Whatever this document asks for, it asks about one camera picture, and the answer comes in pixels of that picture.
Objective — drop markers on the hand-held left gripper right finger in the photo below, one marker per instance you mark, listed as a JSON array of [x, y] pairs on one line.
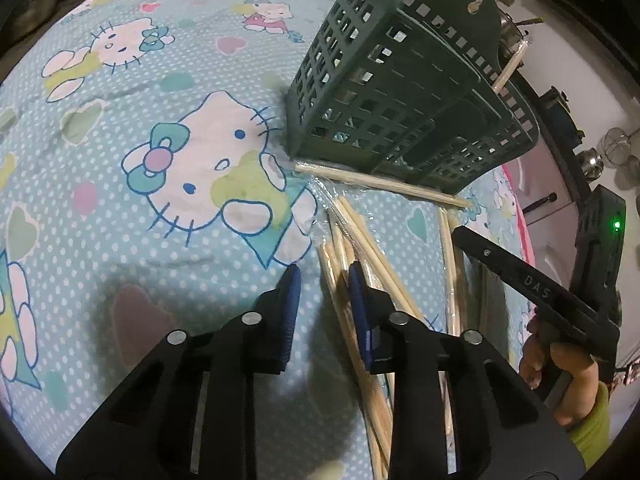
[[357, 300]]

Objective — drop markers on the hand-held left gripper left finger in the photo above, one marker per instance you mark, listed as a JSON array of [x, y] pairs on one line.
[[290, 305]]

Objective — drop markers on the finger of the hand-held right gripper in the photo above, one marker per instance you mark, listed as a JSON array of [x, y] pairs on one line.
[[530, 285]]

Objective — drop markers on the green plastic utensil holder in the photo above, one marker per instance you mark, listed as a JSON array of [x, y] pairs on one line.
[[400, 85]]

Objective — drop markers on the person's right hand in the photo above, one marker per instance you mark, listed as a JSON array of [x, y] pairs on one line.
[[575, 360]]

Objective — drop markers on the grey kitchen cabinet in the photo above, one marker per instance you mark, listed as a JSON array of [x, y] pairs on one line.
[[550, 240]]

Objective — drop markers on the steel canister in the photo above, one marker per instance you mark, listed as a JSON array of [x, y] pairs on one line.
[[592, 162]]

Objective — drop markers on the cartoon cat printed blanket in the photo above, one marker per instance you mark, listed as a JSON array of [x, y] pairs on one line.
[[125, 185]]

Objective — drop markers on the steel pot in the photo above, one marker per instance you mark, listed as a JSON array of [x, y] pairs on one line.
[[507, 35]]

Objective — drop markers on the dark framed panel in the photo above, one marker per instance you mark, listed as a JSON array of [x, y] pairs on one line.
[[590, 5]]

